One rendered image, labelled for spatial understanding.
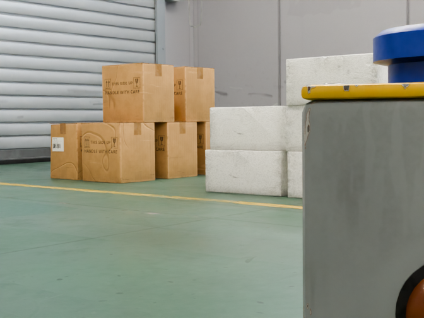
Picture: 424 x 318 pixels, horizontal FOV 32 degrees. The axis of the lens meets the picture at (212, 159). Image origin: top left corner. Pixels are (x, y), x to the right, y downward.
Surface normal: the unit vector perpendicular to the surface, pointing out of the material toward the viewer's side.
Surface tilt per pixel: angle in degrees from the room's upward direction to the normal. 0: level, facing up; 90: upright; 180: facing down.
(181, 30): 90
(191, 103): 90
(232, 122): 90
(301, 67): 90
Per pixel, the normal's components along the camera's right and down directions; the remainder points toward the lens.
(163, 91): 0.78, 0.03
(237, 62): -0.65, 0.05
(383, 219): -0.25, 0.05
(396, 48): -0.83, 0.04
